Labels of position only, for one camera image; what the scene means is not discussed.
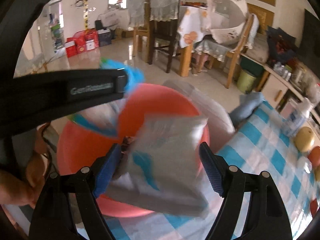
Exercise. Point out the mesh food cover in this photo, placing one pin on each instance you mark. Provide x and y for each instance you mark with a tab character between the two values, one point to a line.
225	20

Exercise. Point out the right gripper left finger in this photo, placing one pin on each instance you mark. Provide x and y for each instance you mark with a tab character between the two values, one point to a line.
52	216

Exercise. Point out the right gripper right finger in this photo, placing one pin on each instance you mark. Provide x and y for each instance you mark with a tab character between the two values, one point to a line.
266	216

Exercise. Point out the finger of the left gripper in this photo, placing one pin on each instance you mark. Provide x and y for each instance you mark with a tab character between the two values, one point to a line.
120	81

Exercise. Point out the pink trash bin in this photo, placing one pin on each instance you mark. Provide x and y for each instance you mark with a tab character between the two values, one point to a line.
79	146

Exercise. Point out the small brown pear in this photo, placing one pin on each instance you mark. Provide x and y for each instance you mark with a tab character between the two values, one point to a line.
304	139

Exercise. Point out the white blue wipes pack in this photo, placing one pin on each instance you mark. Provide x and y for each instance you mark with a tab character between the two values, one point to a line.
162	168

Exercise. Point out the person left hand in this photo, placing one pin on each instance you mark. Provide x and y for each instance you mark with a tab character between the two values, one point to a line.
23	167

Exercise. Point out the red apple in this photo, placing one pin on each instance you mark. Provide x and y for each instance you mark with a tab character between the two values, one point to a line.
314	157

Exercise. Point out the white plastic milk bottle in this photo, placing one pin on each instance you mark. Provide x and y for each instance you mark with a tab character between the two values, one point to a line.
297	118

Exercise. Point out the white tv cabinet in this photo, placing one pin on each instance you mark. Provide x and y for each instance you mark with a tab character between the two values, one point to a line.
275	89

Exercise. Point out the green waste bin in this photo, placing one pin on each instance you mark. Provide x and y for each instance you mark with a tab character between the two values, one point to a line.
246	81

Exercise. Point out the wooden dining chair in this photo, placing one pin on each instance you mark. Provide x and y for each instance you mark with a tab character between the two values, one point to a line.
209	49

